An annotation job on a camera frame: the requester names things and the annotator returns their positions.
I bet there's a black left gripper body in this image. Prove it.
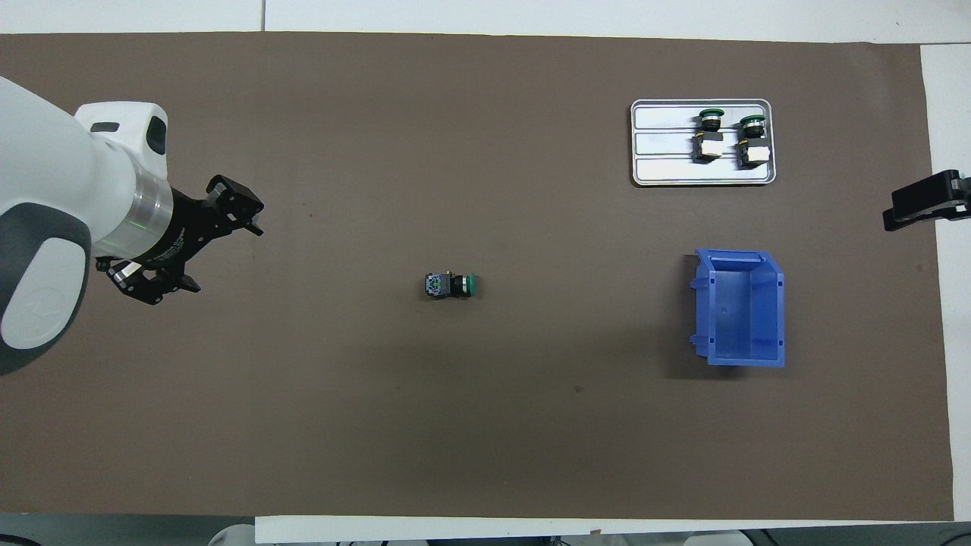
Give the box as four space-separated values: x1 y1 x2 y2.
144 187 228 266

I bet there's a green push button switch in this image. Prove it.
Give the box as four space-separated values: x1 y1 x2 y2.
734 114 772 169
423 271 480 302
692 108 727 164

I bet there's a blue plastic storage bin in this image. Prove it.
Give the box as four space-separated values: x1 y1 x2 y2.
688 248 787 369

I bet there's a silver metal tray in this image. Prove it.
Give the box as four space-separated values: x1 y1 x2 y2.
630 99 777 188

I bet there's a brown paper table mat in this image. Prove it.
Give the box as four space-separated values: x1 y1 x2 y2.
0 32 955 522

